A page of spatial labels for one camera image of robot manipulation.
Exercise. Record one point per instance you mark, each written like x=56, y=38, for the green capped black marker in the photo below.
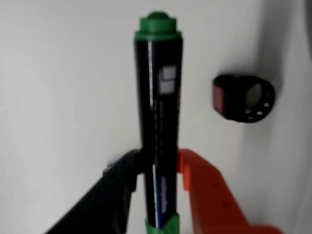
x=158, y=122

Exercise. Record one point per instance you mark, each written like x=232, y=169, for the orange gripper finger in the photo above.
x=214, y=202

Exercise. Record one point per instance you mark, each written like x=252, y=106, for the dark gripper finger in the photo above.
x=102, y=202

